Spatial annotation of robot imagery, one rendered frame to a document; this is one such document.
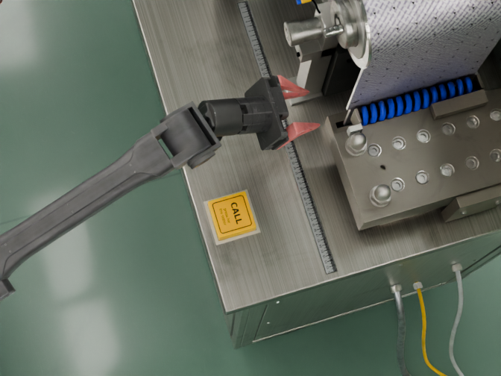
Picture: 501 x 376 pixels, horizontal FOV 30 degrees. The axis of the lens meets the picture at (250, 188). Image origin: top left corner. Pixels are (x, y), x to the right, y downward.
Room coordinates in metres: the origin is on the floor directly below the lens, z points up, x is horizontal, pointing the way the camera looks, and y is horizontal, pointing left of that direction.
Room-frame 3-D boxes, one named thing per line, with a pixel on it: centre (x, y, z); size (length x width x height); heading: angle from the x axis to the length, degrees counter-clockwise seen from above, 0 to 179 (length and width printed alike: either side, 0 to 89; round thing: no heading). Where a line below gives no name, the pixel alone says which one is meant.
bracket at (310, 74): (0.64, -0.07, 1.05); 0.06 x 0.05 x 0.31; 114
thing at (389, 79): (0.61, -0.25, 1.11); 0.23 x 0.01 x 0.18; 114
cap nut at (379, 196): (0.42, -0.21, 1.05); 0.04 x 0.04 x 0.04
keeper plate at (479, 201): (0.45, -0.39, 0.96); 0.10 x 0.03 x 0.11; 114
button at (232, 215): (0.38, 0.03, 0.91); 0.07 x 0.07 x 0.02; 24
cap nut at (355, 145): (0.50, -0.17, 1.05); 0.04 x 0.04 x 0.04
